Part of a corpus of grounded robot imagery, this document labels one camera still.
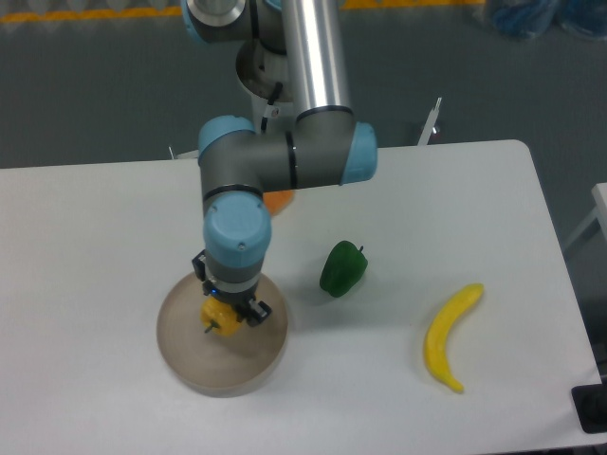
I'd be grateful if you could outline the orange triangular bread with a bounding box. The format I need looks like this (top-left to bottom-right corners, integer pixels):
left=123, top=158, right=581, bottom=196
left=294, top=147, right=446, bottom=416
left=263, top=190, right=295, bottom=216

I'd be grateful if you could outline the green bell pepper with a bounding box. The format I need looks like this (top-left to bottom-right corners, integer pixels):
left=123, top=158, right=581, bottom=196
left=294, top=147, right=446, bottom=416
left=319, top=240, right=368, bottom=298

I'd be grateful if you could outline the yellow bell pepper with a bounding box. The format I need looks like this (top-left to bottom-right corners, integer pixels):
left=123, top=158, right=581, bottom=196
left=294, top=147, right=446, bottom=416
left=200, top=297, right=242, bottom=337

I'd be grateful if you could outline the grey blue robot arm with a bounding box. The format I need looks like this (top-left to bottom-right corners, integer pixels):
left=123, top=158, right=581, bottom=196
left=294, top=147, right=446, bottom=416
left=181, top=1, right=377, bottom=327

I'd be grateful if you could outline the yellow banana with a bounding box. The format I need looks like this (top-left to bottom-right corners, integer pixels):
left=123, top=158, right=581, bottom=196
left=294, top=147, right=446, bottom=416
left=422, top=282, right=485, bottom=393

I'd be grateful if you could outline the white metal frame right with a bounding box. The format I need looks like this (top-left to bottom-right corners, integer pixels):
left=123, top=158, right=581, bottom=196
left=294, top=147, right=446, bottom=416
left=561, top=182, right=607, bottom=261

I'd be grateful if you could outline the beige round plate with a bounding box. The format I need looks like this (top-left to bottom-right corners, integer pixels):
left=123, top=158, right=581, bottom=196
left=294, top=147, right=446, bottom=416
left=156, top=273, right=288, bottom=396

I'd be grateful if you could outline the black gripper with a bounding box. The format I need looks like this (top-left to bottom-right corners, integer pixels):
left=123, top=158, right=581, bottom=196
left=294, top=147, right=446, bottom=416
left=192, top=250, right=272, bottom=327

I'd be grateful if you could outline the black device at table edge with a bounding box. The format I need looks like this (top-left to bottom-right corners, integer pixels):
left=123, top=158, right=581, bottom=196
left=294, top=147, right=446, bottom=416
left=571, top=383, right=606, bottom=434

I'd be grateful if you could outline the black cable on pedestal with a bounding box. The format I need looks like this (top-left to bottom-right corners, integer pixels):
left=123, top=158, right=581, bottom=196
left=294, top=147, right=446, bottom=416
left=259, top=81, right=284, bottom=137

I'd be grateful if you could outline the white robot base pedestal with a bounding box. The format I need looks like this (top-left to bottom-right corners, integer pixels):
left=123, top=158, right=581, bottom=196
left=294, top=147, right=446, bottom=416
left=235, top=40, right=295, bottom=134

